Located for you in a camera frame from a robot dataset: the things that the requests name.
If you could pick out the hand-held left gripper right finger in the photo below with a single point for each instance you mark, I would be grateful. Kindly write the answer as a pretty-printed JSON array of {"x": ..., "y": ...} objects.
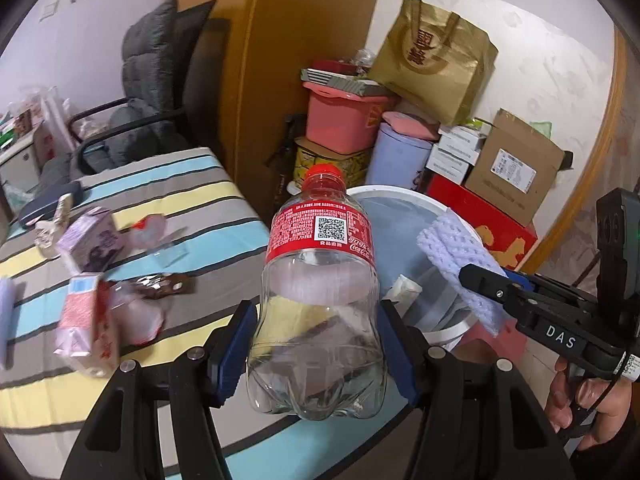
[{"x": 397, "y": 360}]

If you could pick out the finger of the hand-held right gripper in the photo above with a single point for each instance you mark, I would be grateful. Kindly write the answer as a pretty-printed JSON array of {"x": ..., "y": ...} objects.
[
  {"x": 522, "y": 278},
  {"x": 492, "y": 287}
]

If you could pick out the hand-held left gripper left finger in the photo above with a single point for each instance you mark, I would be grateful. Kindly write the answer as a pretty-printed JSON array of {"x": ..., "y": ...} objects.
[{"x": 237, "y": 355}]

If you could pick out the lavender knitted cloth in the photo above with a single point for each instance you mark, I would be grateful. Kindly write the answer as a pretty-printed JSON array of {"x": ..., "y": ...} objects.
[{"x": 460, "y": 245}]

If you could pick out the clear plastic bottle red label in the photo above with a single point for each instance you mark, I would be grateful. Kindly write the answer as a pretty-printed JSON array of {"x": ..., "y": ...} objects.
[{"x": 315, "y": 310}]

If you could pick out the brown snack wrapper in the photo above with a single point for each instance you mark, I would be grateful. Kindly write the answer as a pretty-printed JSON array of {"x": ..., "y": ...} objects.
[{"x": 167, "y": 286}]

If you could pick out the clear cup with red lid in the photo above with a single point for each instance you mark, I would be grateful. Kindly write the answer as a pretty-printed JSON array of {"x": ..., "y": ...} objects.
[{"x": 140, "y": 315}]

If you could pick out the white round bin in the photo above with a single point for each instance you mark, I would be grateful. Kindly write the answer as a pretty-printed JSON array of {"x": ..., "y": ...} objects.
[{"x": 400, "y": 210}]

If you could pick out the person's right hand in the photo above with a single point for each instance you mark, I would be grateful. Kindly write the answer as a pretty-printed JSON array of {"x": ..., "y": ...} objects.
[{"x": 607, "y": 410}]

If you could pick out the pink plastic stool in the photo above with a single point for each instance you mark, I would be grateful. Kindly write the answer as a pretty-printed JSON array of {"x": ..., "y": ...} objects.
[{"x": 492, "y": 342}]

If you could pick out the red gift box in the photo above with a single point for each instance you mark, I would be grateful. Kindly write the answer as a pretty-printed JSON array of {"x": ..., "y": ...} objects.
[{"x": 480, "y": 220}]

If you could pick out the white crumpled paper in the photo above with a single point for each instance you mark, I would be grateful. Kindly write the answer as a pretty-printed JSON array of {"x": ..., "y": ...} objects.
[{"x": 404, "y": 291}]

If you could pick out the brown cardboard box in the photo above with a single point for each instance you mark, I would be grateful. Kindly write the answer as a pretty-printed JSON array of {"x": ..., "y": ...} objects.
[{"x": 515, "y": 170}]

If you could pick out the white carton box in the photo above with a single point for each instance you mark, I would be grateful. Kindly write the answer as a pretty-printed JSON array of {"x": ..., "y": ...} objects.
[
  {"x": 462, "y": 137},
  {"x": 450, "y": 165}
]

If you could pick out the red white snack wrapper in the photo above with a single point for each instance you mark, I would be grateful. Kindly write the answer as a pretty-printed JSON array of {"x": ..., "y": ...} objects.
[{"x": 148, "y": 230}]

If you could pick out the pink drink carton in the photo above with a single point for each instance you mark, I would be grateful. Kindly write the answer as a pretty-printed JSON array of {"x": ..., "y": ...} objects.
[{"x": 82, "y": 325}]

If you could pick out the lavender bin with pink lid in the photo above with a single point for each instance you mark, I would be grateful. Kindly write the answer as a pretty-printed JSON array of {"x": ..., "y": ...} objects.
[{"x": 395, "y": 160}]

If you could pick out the purple drink carton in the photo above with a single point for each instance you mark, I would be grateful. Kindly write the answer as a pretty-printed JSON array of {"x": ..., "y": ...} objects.
[{"x": 90, "y": 240}]

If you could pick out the yellow patterned box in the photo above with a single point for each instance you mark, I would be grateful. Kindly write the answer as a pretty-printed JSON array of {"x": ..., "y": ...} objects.
[{"x": 320, "y": 160}]

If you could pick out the pink plastic bucket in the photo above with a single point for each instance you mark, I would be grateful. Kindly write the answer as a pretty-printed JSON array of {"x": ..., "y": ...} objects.
[{"x": 340, "y": 125}]

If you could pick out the gold paper bag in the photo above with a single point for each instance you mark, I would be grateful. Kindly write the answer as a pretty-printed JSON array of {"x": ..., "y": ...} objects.
[{"x": 435, "y": 60}]

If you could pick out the dark blue glasses case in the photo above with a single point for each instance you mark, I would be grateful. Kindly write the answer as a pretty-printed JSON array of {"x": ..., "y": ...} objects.
[{"x": 47, "y": 205}]

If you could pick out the grey striped box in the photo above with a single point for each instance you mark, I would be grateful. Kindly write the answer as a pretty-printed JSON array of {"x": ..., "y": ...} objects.
[{"x": 345, "y": 85}]

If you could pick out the dark red box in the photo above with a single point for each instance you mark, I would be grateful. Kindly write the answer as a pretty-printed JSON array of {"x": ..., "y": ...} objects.
[{"x": 332, "y": 66}]

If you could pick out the white nightstand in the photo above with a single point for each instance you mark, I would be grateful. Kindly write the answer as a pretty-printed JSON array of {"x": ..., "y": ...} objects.
[{"x": 20, "y": 165}]

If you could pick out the black office chair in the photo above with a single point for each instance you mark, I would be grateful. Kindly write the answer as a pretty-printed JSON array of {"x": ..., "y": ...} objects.
[{"x": 200, "y": 60}]

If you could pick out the black chair grey cushion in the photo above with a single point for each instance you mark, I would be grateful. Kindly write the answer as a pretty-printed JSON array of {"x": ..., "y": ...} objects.
[{"x": 145, "y": 70}]

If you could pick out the wooden wardrobe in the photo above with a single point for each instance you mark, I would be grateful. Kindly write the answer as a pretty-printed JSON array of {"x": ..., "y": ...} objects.
[{"x": 280, "y": 35}]

